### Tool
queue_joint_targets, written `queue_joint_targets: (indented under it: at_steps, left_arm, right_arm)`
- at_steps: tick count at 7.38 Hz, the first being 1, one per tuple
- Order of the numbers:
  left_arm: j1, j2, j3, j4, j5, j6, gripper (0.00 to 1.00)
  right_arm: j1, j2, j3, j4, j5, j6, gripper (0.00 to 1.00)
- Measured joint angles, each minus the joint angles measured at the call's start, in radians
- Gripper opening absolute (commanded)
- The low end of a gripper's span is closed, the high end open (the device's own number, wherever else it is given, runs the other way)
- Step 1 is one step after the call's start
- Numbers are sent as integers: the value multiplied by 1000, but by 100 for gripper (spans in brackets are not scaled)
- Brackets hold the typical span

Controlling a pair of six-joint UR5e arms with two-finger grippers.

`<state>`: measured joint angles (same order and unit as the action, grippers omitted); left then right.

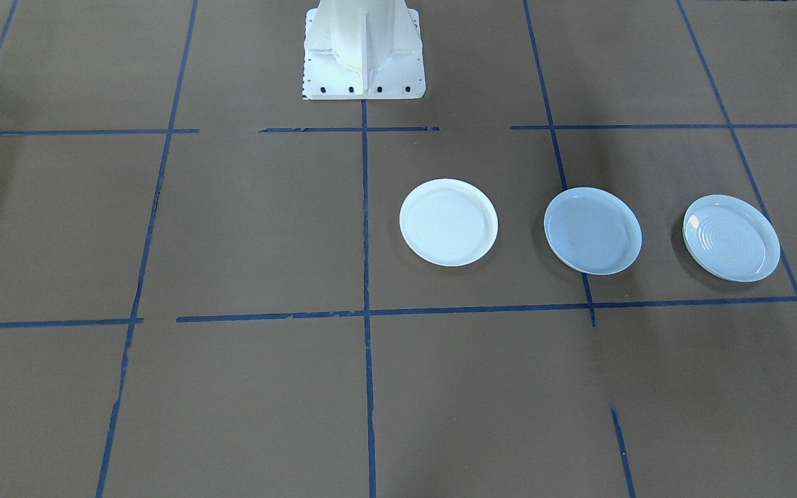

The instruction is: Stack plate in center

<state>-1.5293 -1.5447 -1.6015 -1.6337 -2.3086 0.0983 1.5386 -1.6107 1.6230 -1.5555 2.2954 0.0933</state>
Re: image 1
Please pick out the white round plate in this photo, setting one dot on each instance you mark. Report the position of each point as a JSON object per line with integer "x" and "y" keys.
{"x": 448, "y": 223}

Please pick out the ribbed light blue plate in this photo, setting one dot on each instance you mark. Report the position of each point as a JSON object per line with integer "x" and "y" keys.
{"x": 730, "y": 238}

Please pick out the plain light blue plate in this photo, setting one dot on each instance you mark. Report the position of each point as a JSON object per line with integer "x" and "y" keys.
{"x": 592, "y": 232}

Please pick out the white square base plate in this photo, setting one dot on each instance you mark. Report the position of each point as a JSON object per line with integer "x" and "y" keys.
{"x": 315, "y": 88}

